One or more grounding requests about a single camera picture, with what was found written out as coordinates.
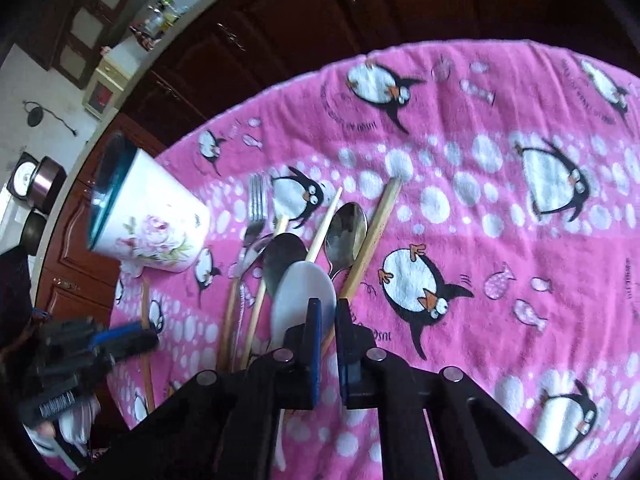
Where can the upper wall cabinet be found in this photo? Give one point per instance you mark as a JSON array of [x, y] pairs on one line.
[[68, 35]]

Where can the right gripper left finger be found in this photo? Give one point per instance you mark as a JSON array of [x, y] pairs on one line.
[[302, 376]]

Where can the pale wooden chopstick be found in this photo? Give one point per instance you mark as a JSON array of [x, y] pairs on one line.
[[311, 256]]

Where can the steel fork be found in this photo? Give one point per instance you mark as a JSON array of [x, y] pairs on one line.
[[257, 214]]

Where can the shiny steel spoon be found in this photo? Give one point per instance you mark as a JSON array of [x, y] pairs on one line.
[[345, 236]]

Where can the condiment bottles group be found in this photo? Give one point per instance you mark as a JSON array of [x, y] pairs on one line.
[[156, 18]]

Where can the white ceramic spoon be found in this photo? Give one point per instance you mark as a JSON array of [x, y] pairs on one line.
[[302, 281]]

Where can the white floral utensil cup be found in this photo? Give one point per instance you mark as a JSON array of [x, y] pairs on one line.
[[141, 214]]

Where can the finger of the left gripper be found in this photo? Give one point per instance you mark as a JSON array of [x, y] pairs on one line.
[[141, 346], [118, 337]]

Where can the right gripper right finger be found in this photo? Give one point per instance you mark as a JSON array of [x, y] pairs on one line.
[[352, 343]]

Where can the dark steel spoon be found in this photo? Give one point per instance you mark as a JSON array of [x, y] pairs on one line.
[[282, 251]]

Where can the pink penguin towel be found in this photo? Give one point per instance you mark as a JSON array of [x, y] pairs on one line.
[[512, 251]]

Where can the dark wood lower cabinets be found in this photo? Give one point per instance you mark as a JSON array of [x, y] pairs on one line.
[[225, 51]]

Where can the thick wooden chopstick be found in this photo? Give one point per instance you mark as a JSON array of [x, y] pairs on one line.
[[376, 228]]

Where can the dark wok bowl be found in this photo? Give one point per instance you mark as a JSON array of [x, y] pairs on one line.
[[32, 231]]

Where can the rice cooker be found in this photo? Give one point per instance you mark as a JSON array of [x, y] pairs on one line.
[[36, 182]]

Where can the cream microwave oven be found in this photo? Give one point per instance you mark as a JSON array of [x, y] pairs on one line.
[[105, 86]]

